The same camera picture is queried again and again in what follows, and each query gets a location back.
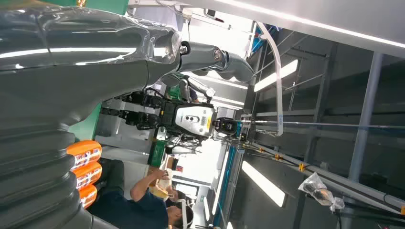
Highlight ceiling light panel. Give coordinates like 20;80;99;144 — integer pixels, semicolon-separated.
242;161;287;208
254;59;299;93

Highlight rail with yellow clips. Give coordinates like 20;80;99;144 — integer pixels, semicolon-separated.
239;138;405;216

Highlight person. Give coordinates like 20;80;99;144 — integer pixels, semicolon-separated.
87;158;194;229

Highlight grey support pillar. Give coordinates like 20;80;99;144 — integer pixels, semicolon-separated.
347;52;384;184

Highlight orange juice bottle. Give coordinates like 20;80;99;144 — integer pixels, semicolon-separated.
66;140;103;170
73;162;103;190
79;184;98;209

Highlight clear plastic bag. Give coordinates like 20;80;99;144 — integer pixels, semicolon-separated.
298;172;345;213

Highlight green plastic crate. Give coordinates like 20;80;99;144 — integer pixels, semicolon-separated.
148;140;168;167

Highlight white curved gantry rail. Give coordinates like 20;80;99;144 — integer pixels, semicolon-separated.
256;21;285;137

